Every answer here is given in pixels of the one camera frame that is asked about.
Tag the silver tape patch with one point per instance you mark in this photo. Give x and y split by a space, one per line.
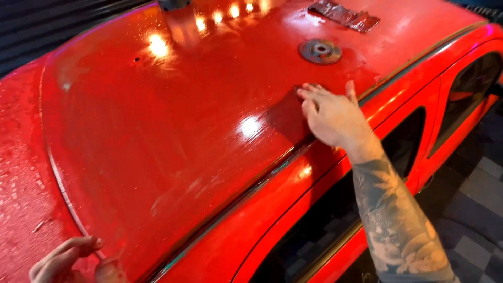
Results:
345 16

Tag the round metal antenna base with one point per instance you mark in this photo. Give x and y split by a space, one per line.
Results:
320 51

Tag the red car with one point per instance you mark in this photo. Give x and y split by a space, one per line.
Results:
165 129

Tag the grey lamp head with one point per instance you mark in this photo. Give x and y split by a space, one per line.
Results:
173 4

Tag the person's left hand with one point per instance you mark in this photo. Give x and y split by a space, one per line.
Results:
63 261

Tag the person's right hand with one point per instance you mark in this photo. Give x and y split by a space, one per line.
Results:
338 118

